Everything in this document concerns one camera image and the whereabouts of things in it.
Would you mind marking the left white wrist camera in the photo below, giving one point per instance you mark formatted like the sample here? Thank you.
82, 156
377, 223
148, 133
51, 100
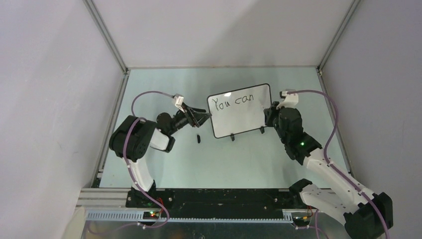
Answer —
178, 102

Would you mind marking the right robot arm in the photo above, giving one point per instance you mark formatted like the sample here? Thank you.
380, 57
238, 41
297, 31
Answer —
363, 213

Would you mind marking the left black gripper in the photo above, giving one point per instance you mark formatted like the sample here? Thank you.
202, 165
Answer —
194, 119

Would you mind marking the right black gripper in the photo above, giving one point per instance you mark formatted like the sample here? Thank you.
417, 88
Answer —
268, 113

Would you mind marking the aluminium frame rail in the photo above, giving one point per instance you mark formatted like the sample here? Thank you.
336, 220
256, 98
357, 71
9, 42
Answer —
109, 204

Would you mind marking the black framed whiteboard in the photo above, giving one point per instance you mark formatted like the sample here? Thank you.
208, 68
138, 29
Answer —
238, 111

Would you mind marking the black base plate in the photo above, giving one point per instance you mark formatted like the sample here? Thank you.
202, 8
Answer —
231, 204

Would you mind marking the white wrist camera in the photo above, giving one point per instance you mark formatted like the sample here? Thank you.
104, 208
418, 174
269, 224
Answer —
178, 102
289, 99

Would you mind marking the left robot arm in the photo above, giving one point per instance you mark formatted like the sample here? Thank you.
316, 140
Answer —
135, 135

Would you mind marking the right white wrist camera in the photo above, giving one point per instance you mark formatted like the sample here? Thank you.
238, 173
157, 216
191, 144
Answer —
289, 99

